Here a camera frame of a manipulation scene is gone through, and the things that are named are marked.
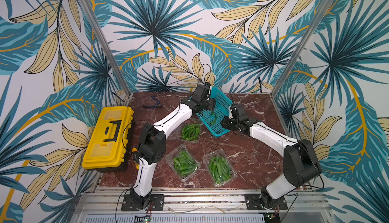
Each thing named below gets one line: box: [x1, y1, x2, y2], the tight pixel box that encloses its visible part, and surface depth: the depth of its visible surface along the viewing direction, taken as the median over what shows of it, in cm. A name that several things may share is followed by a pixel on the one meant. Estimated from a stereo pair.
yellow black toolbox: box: [81, 105, 135, 172], surface depth 78 cm
